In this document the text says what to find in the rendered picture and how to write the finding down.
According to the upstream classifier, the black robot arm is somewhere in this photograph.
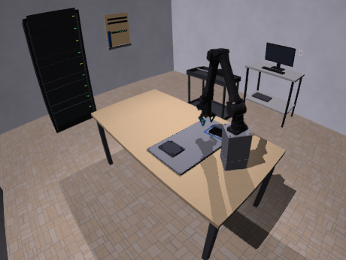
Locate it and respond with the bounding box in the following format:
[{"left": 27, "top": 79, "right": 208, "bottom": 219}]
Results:
[{"left": 196, "top": 48, "right": 247, "bottom": 135}]

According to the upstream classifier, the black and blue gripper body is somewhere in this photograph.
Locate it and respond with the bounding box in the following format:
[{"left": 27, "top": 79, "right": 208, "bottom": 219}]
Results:
[{"left": 199, "top": 109, "right": 216, "bottom": 119}]

